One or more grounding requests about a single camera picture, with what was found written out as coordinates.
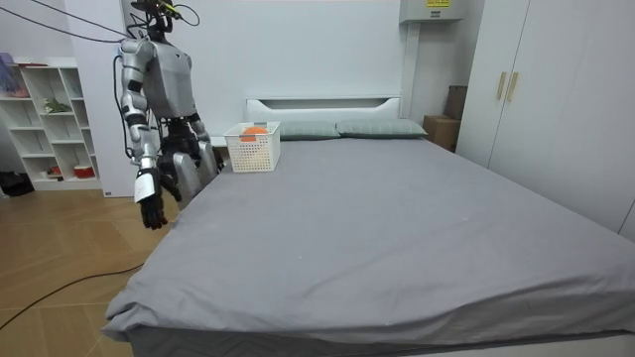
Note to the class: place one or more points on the blue purple bag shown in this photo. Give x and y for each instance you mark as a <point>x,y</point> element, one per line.
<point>10,79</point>

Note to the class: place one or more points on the green plant decoration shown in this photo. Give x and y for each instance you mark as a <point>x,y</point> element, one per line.
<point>55,106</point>

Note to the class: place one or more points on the orange fruit soft toy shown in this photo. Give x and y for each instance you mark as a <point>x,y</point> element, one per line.
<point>254,131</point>

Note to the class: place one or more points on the robot legs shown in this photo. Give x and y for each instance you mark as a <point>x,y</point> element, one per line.
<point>187,171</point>

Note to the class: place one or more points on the black bag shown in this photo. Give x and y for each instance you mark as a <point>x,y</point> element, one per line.
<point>15,183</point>

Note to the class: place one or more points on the white vertical wall duct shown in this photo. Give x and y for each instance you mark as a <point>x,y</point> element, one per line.
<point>410,69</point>

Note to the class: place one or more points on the white wardrobe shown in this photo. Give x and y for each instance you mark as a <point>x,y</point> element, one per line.
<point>550,99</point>

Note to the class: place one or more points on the grey bed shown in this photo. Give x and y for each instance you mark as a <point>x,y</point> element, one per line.
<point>372,223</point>

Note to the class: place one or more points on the small red item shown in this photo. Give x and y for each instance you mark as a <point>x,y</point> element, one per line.
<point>54,171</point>

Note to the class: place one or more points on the robot body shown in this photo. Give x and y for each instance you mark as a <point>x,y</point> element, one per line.
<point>168,79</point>

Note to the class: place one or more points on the grey-green pillow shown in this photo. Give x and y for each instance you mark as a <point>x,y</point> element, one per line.
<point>307,131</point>
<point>379,128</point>

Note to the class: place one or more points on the dark brown cardboard box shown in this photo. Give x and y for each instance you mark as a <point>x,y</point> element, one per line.
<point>456,101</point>

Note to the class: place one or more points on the white open shelf unit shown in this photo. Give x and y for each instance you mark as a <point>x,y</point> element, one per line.
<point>67,142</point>

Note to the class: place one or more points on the white perforated plastic basket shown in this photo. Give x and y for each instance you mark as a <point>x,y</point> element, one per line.
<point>253,157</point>

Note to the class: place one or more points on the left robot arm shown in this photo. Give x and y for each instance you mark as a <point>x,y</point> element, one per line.
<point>200,131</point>

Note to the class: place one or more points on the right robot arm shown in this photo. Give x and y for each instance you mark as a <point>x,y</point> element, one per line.
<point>133,94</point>

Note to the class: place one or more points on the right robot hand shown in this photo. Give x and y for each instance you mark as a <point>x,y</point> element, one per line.
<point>147,187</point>

